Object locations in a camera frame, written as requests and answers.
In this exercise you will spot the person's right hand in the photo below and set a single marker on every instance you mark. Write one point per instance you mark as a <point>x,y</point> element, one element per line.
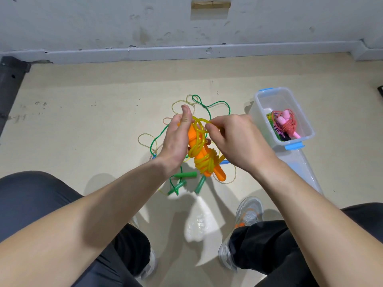
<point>240,143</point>

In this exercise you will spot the person's left hand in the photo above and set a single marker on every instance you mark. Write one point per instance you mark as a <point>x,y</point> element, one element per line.
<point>173,145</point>

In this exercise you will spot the clear storage box blue latches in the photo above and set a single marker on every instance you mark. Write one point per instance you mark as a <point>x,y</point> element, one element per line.
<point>287,98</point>

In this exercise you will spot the person's left forearm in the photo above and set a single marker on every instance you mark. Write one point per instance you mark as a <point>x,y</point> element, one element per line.
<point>72,230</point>

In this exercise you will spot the person's right forearm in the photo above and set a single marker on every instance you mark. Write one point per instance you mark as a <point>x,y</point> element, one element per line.
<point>323,230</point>

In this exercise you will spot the clear plastic box lid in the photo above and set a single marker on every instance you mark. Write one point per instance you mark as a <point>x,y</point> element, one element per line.
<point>305,170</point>

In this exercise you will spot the grey right shoe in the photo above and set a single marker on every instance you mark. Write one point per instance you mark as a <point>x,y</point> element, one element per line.
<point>248,211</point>

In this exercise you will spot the grey shoe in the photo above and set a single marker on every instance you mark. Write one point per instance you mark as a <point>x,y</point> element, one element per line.
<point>248,211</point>
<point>149,264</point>

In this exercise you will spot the grey left shoe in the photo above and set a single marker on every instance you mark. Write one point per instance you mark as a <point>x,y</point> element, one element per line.
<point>149,264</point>

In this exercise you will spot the black shorts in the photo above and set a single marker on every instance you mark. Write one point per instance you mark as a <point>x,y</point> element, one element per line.
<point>24,197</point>

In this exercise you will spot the small wooden wall block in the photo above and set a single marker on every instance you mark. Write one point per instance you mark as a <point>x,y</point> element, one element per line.
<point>210,5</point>

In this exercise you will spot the black metal rack frame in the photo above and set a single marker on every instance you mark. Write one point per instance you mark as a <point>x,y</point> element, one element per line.
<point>11,86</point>

